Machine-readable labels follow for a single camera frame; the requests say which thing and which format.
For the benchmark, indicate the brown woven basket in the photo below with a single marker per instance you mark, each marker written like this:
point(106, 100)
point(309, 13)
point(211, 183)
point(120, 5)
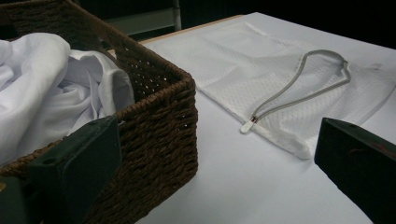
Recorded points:
point(155, 149)

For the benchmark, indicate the white frame desk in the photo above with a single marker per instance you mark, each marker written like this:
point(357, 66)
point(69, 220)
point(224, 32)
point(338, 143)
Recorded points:
point(143, 21)

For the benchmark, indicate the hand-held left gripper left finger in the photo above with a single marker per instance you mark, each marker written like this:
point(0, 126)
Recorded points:
point(74, 174)

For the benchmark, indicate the white cloth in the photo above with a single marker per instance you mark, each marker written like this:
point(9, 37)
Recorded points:
point(37, 93)

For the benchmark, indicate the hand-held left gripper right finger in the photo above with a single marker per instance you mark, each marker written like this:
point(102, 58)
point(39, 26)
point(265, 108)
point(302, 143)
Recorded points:
point(358, 168)

